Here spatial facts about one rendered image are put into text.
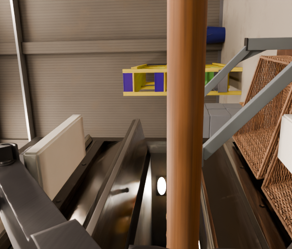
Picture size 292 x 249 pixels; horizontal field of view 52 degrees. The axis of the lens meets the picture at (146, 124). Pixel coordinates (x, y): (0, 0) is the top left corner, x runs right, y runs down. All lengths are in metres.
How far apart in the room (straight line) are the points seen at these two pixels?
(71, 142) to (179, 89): 0.09
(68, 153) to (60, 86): 8.40
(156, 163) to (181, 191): 1.63
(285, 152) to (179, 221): 0.12
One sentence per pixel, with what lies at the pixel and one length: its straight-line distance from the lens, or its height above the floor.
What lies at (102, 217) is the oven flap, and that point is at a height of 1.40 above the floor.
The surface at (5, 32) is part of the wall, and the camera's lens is 9.09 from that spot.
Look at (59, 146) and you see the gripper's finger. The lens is 0.17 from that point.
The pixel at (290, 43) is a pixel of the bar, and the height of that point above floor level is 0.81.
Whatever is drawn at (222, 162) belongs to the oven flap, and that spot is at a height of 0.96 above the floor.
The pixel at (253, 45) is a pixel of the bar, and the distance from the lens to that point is 1.11.
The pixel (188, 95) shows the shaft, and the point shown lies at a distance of 0.23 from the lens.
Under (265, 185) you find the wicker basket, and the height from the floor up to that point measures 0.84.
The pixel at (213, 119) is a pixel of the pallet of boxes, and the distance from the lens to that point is 4.13.
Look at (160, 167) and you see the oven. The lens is 1.89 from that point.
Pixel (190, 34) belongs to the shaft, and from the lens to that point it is 0.23.
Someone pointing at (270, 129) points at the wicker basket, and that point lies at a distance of 1.86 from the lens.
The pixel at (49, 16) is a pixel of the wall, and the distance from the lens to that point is 8.57.
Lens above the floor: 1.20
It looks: 5 degrees up
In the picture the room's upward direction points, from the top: 90 degrees counter-clockwise
